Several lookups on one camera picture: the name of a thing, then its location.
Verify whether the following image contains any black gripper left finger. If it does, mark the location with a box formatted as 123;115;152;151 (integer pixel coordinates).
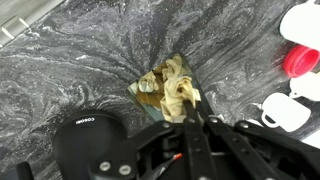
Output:
183;100;217;180

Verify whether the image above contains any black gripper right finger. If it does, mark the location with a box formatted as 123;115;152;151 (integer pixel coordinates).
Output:
194;102;280;180

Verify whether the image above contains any brown paper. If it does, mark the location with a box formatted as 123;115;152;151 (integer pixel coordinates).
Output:
153;54;183;81
138;72;159;93
160;76;201;122

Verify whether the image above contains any white mug upright near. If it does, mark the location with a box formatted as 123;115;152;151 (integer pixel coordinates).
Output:
261;93;311;132

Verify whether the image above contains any white mug upright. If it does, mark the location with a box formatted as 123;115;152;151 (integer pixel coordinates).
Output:
261;93;311;132
289;72;320;101

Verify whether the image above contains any white mug upright far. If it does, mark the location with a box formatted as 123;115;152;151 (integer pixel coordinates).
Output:
289;72;320;101

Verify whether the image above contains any black gooseneck kettle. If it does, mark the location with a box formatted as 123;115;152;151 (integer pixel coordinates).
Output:
52;110;127;180

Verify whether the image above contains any white mug lying down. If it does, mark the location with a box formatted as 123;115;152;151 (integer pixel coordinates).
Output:
279;0;320;51

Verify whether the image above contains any left cabinet door handle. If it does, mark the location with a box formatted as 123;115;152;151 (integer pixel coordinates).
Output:
0;16;30;45

